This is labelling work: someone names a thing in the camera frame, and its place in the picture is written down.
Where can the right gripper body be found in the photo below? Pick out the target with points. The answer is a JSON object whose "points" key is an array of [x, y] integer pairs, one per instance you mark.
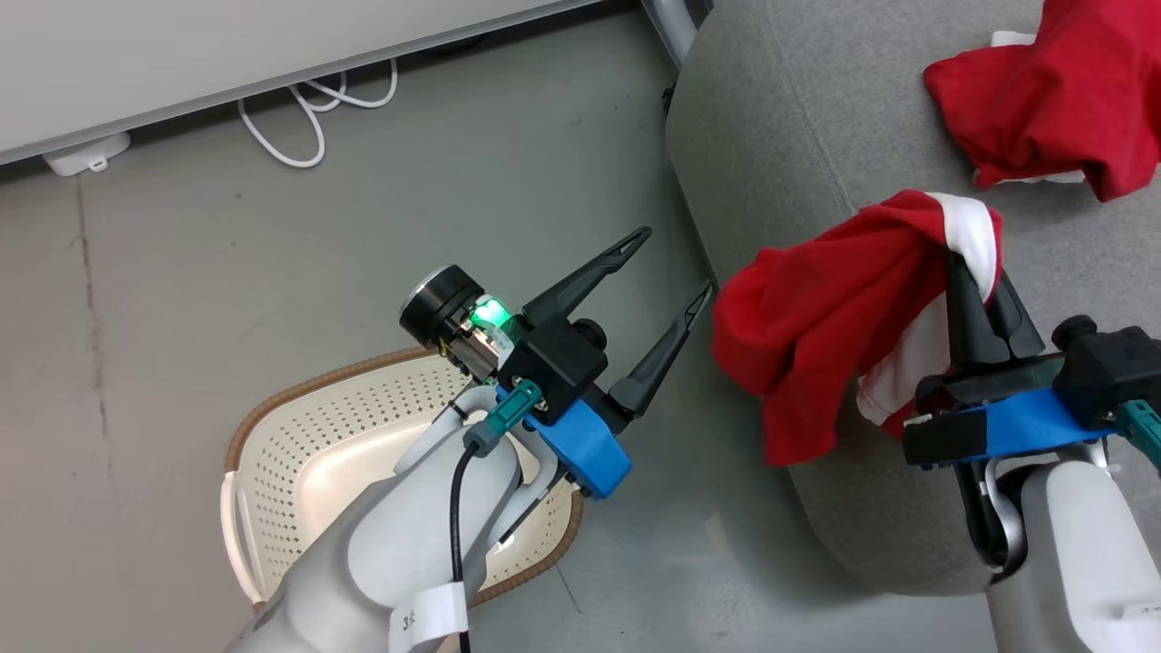
{"points": [[989, 385]]}

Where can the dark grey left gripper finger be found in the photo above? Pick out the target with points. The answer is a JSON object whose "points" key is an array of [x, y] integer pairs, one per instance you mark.
{"points": [[658, 363], [580, 281]]}

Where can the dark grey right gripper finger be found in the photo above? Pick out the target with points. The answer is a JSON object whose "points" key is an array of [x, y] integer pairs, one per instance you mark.
{"points": [[970, 326], [1020, 331]]}

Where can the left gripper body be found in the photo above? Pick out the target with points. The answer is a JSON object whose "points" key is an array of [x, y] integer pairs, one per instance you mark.
{"points": [[449, 313]]}

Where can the red garment with white trim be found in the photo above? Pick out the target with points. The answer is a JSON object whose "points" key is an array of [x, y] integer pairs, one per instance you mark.
{"points": [[816, 317], [1052, 100]]}

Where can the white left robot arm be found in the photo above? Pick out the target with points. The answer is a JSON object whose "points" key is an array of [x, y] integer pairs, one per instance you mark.
{"points": [[399, 553]]}

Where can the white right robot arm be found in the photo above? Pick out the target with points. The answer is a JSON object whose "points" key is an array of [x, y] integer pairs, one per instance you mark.
{"points": [[1079, 562]]}

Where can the grey fabric sofa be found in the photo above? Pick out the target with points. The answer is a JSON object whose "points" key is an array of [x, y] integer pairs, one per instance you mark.
{"points": [[816, 136]]}

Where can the white plastic laundry basket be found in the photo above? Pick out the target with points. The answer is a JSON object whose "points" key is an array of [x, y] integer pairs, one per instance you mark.
{"points": [[308, 453]]}

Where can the grey partition foot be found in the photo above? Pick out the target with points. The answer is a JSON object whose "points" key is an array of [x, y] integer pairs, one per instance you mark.
{"points": [[676, 27]]}

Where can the large white partition panel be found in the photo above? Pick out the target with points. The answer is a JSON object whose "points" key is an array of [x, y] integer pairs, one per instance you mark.
{"points": [[227, 54]]}

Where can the white power adapter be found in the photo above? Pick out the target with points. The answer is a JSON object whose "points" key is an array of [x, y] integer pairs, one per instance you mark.
{"points": [[86, 154]]}

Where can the right wrist camera blue mount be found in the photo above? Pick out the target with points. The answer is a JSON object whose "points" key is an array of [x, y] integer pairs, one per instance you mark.
{"points": [[1025, 426]]}

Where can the wrist camera blue mount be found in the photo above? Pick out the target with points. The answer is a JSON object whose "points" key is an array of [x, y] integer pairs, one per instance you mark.
{"points": [[562, 372], [1025, 426]]}

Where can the left wrist camera blue mount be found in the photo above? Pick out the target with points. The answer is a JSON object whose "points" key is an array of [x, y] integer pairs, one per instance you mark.
{"points": [[562, 372]]}

